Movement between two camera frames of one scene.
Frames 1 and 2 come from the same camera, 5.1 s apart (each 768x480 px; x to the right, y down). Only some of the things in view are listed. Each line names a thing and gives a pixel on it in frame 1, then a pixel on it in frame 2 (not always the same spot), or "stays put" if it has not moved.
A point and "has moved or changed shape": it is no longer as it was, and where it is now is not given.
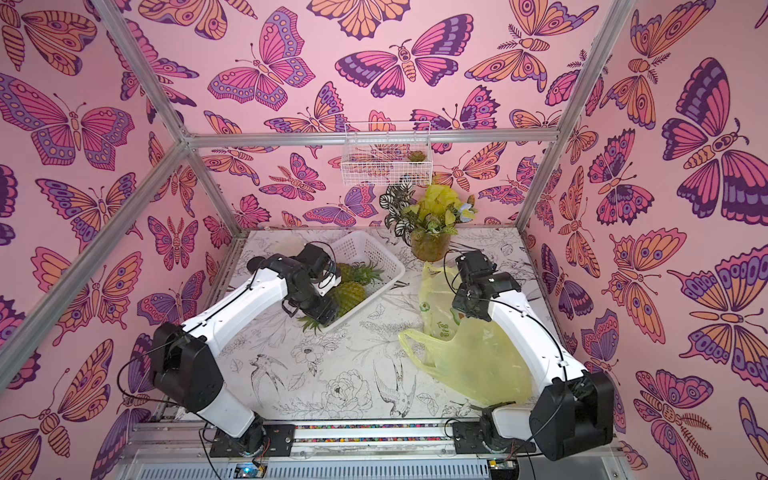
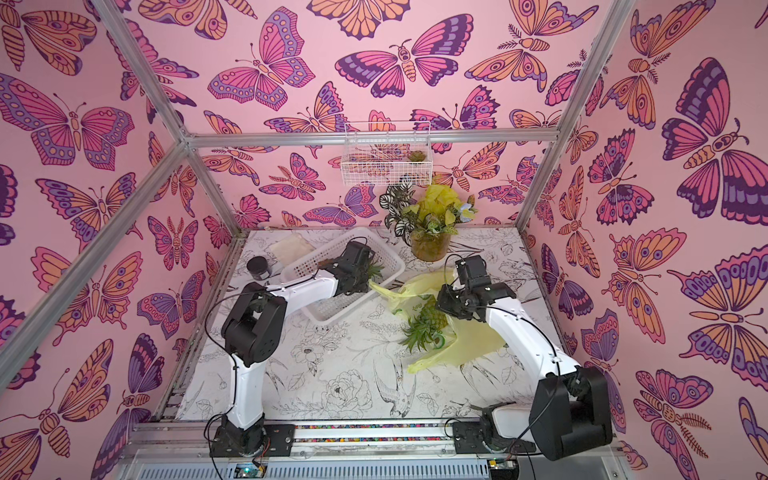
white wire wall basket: [387, 154] stays put
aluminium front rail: [165, 450] stays put
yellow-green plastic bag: [469, 355] has moved or changed shape
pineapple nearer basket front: [346, 296] → [427, 322]
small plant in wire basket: [417, 156] stays put
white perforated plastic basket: [366, 266] stays put
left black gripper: [320, 314] → [364, 287]
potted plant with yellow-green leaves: [427, 223] stays put
